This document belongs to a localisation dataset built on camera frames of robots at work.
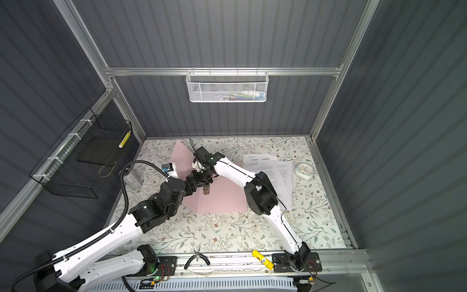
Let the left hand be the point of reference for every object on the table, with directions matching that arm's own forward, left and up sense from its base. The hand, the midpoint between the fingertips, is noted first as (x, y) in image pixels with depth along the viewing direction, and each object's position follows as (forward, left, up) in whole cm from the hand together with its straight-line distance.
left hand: (186, 177), depth 75 cm
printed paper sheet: (+23, -36, -21) cm, 48 cm away
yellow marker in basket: (+18, +29, +5) cm, 35 cm away
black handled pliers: (-24, -2, -23) cm, 33 cm away
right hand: (+5, 0, -16) cm, 16 cm away
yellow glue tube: (-30, -32, -20) cm, 48 cm away
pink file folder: (+2, -15, -22) cm, 26 cm away
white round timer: (+13, -60, -18) cm, 64 cm away
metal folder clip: (+6, -5, -23) cm, 24 cm away
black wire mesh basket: (+6, +42, +5) cm, 43 cm away
